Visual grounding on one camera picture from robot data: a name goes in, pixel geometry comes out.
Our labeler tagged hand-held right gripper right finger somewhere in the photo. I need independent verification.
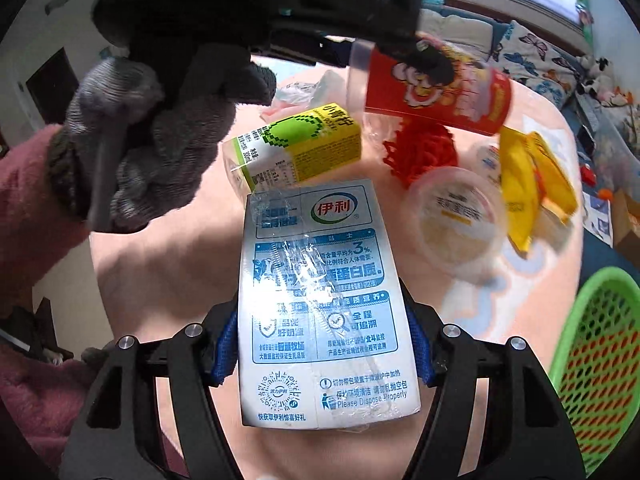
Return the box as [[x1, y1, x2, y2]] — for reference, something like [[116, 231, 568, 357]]
[[400, 280, 588, 480]]

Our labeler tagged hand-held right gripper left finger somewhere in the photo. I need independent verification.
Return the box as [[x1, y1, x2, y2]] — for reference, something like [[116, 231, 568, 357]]
[[59, 296, 241, 480]]

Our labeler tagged white and blue milk carton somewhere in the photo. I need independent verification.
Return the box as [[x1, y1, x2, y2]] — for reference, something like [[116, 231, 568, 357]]
[[237, 177, 421, 431]]

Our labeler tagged black and white cow plush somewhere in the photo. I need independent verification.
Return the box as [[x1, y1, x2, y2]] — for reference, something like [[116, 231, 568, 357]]
[[575, 55, 618, 96]]

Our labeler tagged person's left forearm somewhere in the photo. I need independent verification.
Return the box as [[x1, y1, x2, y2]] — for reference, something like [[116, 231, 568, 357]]
[[0, 125, 93, 321]]

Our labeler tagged person's pink fleece garment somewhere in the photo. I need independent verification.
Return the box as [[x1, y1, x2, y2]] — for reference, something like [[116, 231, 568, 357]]
[[0, 345, 188, 480]]

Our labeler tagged clear yogurt tub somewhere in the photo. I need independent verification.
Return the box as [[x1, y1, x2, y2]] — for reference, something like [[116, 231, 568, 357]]
[[404, 167, 508, 283]]

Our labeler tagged green and yellow drink carton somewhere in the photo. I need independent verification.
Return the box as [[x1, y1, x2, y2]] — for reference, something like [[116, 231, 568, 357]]
[[222, 102, 363, 196]]

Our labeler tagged yellow snack packet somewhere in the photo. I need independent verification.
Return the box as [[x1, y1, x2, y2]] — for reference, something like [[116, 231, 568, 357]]
[[500, 126, 580, 253]]

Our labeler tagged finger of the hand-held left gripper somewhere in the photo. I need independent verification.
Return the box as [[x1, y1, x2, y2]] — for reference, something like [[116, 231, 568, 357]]
[[270, 0, 456, 86]]

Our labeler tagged red chip canister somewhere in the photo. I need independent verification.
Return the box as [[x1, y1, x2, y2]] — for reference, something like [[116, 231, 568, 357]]
[[347, 35, 513, 137]]

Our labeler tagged beige pillow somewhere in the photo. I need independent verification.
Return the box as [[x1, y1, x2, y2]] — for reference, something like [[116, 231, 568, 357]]
[[420, 7, 506, 56]]

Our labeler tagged white wrapper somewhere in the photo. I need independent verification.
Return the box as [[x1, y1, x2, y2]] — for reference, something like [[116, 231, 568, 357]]
[[272, 70, 348, 113]]

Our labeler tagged person's left hand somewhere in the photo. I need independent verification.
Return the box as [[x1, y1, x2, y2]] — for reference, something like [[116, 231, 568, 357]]
[[47, 45, 278, 233]]

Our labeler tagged red foam mesh net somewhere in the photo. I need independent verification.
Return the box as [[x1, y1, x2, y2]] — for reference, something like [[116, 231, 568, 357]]
[[382, 117, 458, 188]]

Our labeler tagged green plastic basket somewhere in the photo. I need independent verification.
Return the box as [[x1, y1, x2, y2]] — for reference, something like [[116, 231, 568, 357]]
[[547, 266, 640, 478]]

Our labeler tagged butterfly print pillow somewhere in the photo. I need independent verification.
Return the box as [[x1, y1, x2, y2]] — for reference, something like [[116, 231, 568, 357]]
[[492, 20, 593, 91]]

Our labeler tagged clear plastic storage box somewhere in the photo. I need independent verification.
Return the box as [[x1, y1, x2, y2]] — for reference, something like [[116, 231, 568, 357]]
[[595, 105, 640, 181]]

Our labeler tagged sheet of bird photos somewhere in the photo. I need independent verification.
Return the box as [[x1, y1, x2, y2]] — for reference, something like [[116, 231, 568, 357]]
[[582, 192, 614, 241]]

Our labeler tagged cardboard box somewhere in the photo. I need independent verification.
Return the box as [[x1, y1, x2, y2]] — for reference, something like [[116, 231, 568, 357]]
[[612, 190, 640, 261]]

